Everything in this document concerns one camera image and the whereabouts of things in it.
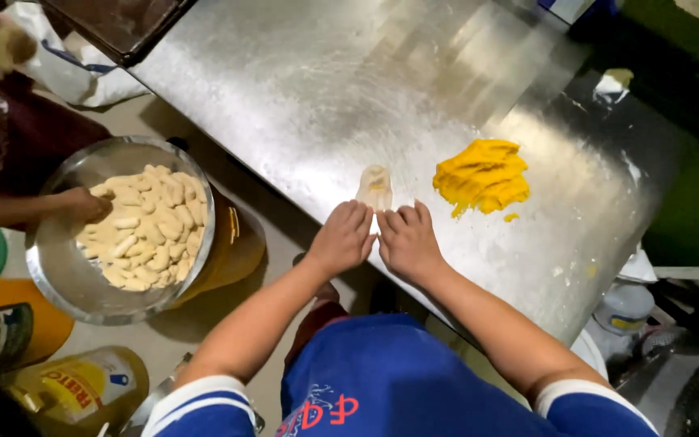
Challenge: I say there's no person's blue white shirt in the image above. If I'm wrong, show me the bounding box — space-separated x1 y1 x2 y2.
141 312 661 437

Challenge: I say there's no person's right hand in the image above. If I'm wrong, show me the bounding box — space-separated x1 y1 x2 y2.
376 199 449 287

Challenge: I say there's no dark metal baking tray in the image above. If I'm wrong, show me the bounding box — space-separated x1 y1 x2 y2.
40 0 199 68

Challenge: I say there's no orange container with label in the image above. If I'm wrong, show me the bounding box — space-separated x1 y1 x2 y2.
0 278 75 374

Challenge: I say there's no white plastic bag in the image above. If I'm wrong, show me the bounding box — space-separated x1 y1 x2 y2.
4 0 151 109

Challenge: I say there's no heap of yellow filling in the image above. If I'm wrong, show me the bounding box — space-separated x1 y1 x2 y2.
432 139 531 219

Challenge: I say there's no person's left hand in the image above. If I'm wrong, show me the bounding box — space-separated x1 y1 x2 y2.
306 199 377 280

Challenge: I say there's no crumpled white plastic scrap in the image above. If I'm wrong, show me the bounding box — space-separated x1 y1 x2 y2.
592 67 635 105

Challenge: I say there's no pale dough piece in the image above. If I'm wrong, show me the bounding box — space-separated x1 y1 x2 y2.
356 164 394 234

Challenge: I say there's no yellow cooking oil bottle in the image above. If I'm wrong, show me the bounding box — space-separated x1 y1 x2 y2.
0 346 150 437

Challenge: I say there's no round metal bowl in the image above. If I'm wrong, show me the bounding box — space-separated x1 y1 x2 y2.
25 136 217 327

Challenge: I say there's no clear plastic jar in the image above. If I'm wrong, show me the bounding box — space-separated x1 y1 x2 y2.
592 282 655 337

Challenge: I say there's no yellow plastic bucket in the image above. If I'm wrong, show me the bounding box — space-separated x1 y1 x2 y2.
167 182 267 310

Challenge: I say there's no white round bucket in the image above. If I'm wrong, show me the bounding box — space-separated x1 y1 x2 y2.
570 329 610 382

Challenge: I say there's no pile of pale dough rolls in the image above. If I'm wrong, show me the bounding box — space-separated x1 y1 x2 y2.
75 164 210 292

